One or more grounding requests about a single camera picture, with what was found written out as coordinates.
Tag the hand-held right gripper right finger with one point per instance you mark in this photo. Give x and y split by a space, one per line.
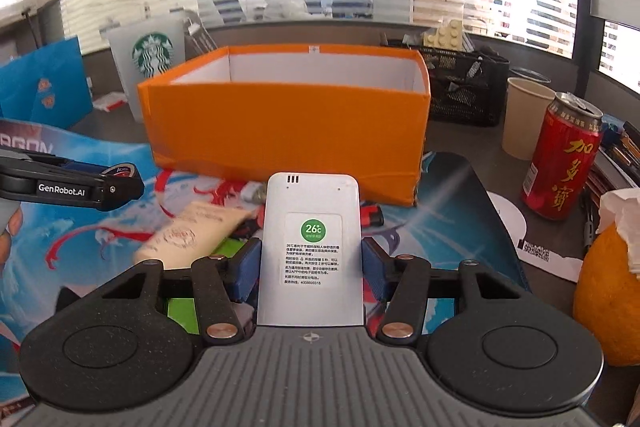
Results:
372 267

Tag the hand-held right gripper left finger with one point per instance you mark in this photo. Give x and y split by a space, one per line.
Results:
247 267

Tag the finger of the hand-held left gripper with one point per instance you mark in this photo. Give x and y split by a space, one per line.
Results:
85 170

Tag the brown sheep-print packet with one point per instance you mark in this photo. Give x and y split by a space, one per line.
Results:
190 232

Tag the green packet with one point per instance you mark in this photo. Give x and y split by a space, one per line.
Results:
182 314

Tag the white remote device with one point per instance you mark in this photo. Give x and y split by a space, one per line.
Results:
312 207

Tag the orange cardboard box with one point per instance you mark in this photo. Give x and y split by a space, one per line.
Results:
285 127

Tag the white and red card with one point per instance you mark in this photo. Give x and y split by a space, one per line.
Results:
107 102

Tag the printed desk mat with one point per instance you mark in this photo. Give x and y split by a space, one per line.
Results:
90 257

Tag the blue paper bag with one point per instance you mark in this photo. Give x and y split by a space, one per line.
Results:
45 82

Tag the frosted plastic cup green logo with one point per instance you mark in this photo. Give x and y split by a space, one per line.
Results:
150 52

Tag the white printed paper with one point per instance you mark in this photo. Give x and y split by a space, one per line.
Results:
510 219

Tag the black and white carton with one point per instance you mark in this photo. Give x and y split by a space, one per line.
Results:
200 34

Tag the black mesh desk organizer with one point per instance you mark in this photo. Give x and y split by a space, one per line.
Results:
465 92

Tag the beige paper cup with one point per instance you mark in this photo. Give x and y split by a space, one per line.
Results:
525 122

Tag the red drink can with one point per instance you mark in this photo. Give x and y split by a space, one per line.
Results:
562 162

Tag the orange fruit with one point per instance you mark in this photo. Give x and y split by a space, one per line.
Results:
605 302

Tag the cream building brick plate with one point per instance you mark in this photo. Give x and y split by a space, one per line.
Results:
447 37

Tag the white tissue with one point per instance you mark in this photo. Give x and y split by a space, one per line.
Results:
622 217

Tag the bundle of pens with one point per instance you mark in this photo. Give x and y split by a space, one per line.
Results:
620 147

